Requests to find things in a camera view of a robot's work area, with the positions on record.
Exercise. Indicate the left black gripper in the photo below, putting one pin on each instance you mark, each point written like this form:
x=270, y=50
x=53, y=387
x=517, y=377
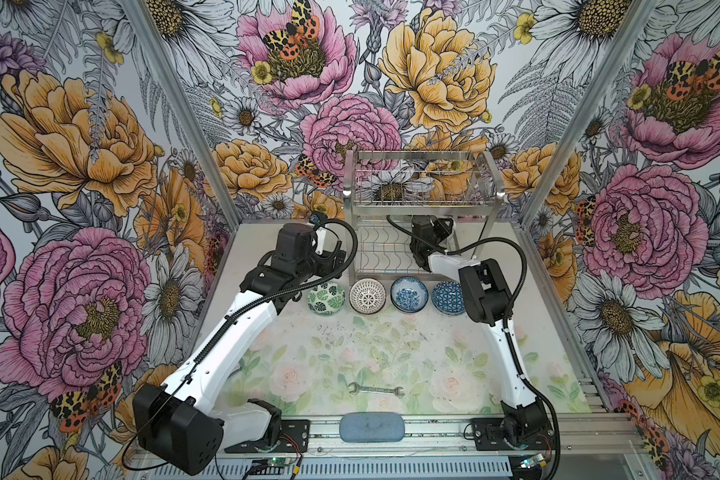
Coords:
x=326, y=259

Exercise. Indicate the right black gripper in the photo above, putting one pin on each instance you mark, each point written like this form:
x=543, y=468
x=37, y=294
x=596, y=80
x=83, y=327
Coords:
x=444, y=224

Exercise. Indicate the blue floral porcelain bowl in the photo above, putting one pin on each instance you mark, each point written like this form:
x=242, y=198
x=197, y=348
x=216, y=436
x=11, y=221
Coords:
x=409, y=294

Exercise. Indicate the white maroon triangle bowl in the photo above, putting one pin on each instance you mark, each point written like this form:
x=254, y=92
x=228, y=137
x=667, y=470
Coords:
x=367, y=296

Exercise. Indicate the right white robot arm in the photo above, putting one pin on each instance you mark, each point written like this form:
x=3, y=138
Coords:
x=489, y=302

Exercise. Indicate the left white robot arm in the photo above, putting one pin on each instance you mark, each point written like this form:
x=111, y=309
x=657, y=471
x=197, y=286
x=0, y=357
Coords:
x=176, y=420

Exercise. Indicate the steel two-tier dish rack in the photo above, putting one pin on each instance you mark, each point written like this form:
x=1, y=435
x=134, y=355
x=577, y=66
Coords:
x=384, y=190

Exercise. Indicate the green leaf pattern bowl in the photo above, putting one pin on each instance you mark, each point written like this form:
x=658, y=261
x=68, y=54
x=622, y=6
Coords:
x=326, y=299

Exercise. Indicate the blue triangle pattern bowl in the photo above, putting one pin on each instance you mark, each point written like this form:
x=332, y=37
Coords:
x=447, y=298

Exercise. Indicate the steel open-end wrench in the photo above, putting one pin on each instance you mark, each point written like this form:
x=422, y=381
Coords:
x=355, y=388

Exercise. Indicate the blue grey oval sponge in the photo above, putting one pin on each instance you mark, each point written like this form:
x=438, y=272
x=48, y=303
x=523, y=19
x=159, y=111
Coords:
x=372, y=427

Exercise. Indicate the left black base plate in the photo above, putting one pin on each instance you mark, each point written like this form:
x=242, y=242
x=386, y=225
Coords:
x=288, y=435

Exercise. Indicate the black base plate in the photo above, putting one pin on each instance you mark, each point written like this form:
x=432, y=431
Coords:
x=288, y=435
x=492, y=433

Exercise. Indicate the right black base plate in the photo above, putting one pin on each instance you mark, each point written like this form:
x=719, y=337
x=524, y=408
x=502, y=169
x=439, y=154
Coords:
x=492, y=433

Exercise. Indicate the white vented cable duct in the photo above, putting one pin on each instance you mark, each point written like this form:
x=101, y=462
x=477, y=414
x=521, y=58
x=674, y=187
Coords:
x=460, y=467

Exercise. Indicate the aluminium front rail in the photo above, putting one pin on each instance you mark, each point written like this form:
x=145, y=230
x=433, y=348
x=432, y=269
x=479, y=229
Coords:
x=597, y=433

